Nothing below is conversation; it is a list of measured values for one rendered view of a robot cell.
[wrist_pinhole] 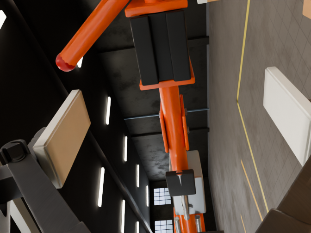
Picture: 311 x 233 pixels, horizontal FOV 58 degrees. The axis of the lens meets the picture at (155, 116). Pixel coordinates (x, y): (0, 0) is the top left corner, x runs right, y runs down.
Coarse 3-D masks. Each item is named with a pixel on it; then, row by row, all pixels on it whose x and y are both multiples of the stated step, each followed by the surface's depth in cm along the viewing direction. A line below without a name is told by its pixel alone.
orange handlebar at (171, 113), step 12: (156, 0) 26; (168, 96) 31; (180, 96) 37; (168, 108) 32; (180, 108) 33; (168, 120) 33; (180, 120) 33; (168, 132) 34; (180, 132) 34; (168, 144) 35; (180, 144) 35; (180, 156) 36; (180, 168) 36; (180, 216) 42; (192, 216) 41; (192, 228) 42
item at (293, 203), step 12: (300, 180) 10; (288, 192) 10; (300, 192) 10; (288, 204) 9; (300, 204) 9; (276, 216) 8; (288, 216) 8; (300, 216) 9; (264, 228) 8; (276, 228) 8; (288, 228) 8; (300, 228) 8
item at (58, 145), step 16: (80, 96) 20; (64, 112) 17; (80, 112) 20; (48, 128) 16; (64, 128) 17; (80, 128) 19; (48, 144) 15; (64, 144) 16; (80, 144) 19; (48, 160) 15; (64, 160) 16; (48, 176) 15; (64, 176) 16
